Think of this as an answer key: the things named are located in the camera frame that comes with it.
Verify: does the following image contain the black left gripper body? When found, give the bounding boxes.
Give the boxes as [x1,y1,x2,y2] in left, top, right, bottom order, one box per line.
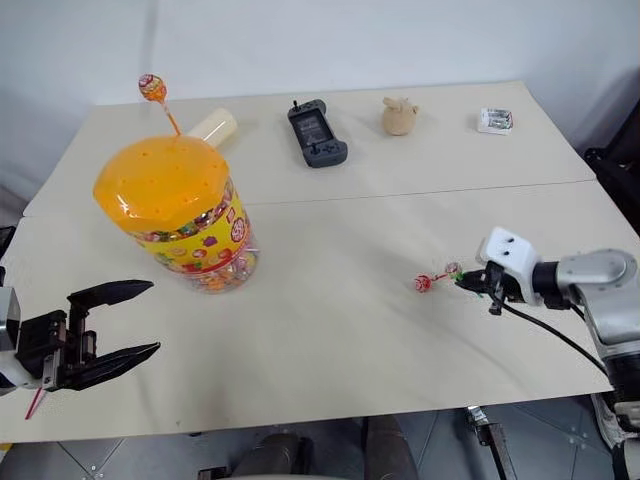
[14,309,99,394]

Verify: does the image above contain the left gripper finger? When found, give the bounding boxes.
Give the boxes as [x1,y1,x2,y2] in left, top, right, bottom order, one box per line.
[66,279,156,332]
[57,342,163,393]

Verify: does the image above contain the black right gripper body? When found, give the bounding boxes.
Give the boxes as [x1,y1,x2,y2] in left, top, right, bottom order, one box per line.
[479,261,524,316]

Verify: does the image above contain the pink green lollipop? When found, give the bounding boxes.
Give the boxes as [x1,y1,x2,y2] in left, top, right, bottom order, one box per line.
[444,261,482,299]

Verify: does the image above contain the clear plastic lollipop jar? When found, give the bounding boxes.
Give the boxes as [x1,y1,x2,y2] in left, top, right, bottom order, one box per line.
[129,177,262,295]

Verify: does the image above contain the orange perforated jar lid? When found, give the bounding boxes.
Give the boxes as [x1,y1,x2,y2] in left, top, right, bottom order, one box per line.
[92,134,232,237]

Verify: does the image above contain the red wrapped lollipop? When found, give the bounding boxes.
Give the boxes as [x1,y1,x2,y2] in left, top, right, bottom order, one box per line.
[410,271,454,296]

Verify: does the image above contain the red lollipop stick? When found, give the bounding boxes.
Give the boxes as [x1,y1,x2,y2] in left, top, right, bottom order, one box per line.
[24,385,47,421]

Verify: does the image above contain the metal table leg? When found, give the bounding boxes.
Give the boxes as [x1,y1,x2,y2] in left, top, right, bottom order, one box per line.
[463,405,517,480]

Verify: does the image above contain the white battery blister pack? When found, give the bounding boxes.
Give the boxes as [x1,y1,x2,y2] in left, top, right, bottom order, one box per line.
[475,105,515,135]

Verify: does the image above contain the white printed cloth strip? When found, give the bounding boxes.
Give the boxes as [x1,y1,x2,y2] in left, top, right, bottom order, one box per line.
[591,393,632,454]

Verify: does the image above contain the beige plush toy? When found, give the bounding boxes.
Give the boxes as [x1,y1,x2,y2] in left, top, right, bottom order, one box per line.
[380,95,421,138]

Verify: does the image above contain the cream plastic cylinder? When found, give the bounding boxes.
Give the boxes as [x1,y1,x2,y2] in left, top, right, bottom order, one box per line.
[186,107,239,150]

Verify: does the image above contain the orange-stick wrapped lollipop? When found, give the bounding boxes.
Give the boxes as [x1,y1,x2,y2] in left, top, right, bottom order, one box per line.
[137,73,182,137]

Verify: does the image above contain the grey handheld game controller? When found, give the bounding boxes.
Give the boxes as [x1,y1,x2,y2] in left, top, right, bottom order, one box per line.
[286,98,350,169]

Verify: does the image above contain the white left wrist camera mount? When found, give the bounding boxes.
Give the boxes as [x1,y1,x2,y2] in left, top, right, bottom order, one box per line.
[0,284,32,397]

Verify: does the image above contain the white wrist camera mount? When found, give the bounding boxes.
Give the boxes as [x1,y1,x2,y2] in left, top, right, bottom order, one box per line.
[474,226,545,307]
[0,284,32,397]

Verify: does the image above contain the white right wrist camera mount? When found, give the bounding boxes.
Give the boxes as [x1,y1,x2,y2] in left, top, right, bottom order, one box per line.
[474,226,545,307]

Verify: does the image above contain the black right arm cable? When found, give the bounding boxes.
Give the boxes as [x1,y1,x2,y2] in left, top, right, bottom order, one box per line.
[488,297,615,382]

